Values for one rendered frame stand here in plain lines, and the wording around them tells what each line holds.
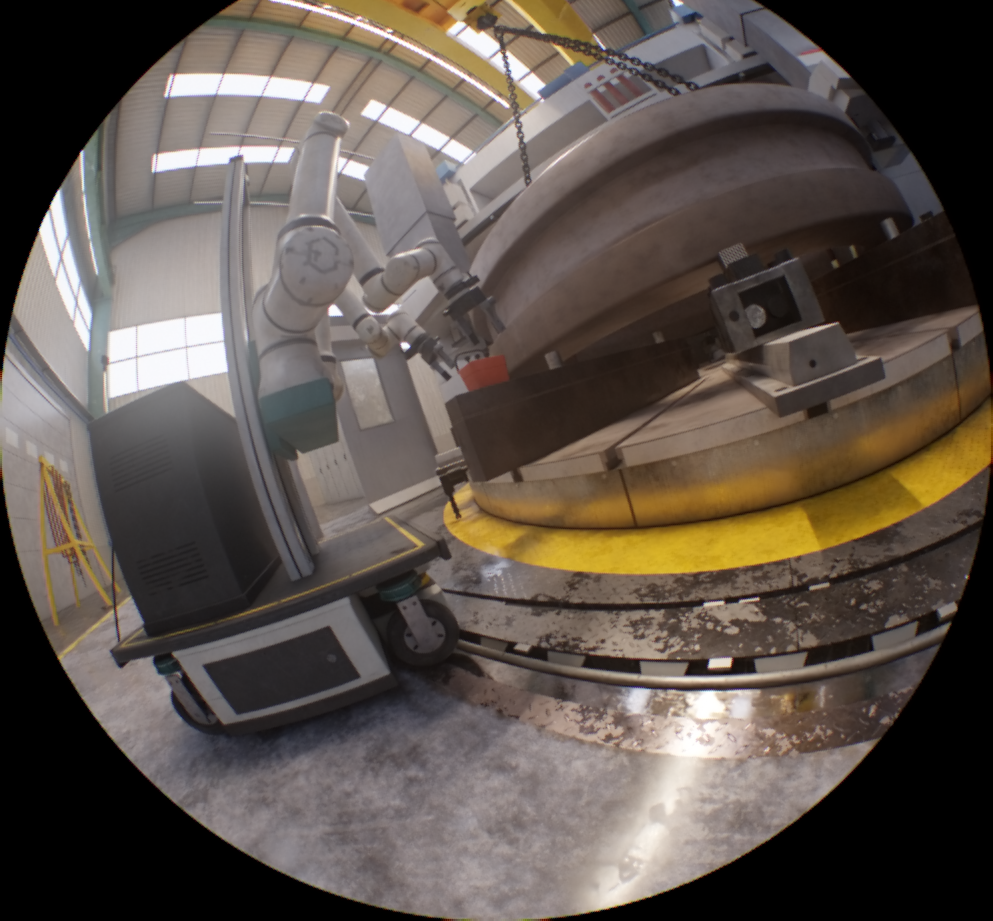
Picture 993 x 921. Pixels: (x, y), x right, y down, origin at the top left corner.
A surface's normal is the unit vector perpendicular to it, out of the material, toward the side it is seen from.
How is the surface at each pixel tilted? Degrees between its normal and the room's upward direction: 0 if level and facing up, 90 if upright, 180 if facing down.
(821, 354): 90
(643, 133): 90
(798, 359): 90
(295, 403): 90
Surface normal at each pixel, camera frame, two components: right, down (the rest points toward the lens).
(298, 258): 0.68, -0.14
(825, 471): -0.56, 0.19
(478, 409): 0.48, -0.18
